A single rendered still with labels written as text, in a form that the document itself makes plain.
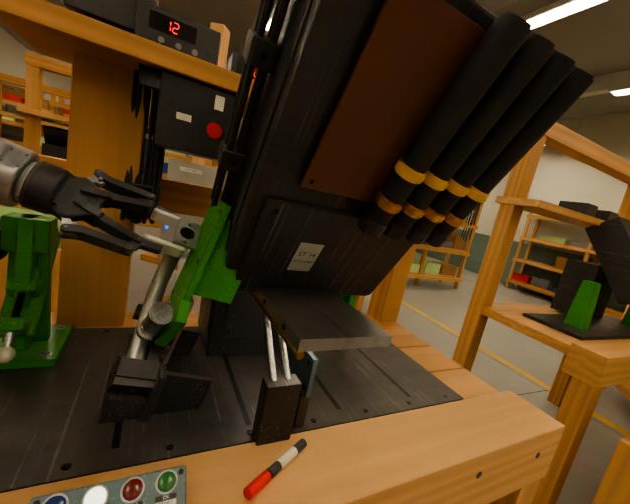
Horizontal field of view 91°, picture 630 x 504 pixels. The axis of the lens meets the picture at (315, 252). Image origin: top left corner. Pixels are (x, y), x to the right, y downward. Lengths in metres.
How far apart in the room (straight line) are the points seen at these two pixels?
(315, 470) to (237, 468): 0.12
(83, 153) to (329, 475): 0.81
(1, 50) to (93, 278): 10.56
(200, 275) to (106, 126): 0.47
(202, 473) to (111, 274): 0.55
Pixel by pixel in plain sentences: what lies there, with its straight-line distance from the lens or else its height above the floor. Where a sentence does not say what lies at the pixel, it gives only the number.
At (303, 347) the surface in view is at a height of 1.12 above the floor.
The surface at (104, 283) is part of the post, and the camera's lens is 0.93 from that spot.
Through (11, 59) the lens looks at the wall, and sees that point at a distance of 11.27.
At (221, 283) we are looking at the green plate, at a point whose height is 1.14.
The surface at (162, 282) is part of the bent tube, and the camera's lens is 0.68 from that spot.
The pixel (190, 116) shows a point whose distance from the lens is 0.78.
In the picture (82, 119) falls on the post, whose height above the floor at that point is 1.37.
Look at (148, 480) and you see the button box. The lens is 0.49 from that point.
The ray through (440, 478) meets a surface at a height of 0.88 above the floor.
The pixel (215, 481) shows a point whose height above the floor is 0.90.
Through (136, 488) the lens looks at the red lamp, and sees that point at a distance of 0.48.
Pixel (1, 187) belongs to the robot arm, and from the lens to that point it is 0.60.
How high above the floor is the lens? 1.31
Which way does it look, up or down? 10 degrees down
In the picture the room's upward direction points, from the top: 12 degrees clockwise
